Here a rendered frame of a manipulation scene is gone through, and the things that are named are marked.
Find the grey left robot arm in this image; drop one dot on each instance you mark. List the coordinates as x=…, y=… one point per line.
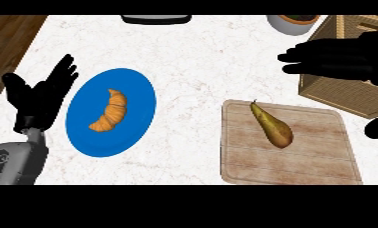
x=22, y=158

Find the blue oval plate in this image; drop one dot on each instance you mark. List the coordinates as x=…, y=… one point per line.
x=111, y=112

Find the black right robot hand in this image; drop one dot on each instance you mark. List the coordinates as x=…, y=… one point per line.
x=340, y=58

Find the brown wooden panel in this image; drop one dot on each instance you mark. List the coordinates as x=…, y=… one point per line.
x=15, y=42

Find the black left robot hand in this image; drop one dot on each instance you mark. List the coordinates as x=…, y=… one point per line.
x=39, y=97

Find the wicker basket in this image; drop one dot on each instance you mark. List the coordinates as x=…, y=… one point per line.
x=344, y=88

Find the pale wooden cutting board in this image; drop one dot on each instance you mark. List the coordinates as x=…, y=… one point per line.
x=288, y=145

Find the orange croissant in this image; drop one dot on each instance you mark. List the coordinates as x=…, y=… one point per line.
x=112, y=112

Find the yellow-brown pear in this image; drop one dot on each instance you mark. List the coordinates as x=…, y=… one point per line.
x=273, y=127

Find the white plant pot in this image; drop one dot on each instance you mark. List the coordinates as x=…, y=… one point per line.
x=293, y=24

